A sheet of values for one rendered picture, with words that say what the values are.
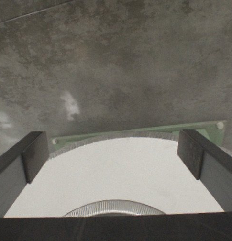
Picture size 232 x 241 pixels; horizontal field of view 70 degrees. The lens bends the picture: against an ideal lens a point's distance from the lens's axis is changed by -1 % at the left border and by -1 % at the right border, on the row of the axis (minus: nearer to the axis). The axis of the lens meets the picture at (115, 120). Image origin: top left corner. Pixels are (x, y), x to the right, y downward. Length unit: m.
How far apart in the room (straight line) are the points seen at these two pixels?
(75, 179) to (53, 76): 0.49
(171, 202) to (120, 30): 0.63
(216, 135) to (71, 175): 0.80
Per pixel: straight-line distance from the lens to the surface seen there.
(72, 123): 1.03
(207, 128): 1.04
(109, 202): 0.58
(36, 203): 0.70
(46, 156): 0.17
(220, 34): 0.81
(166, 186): 0.58
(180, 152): 0.17
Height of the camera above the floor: 0.72
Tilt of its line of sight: 49 degrees down
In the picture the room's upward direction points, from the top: 172 degrees counter-clockwise
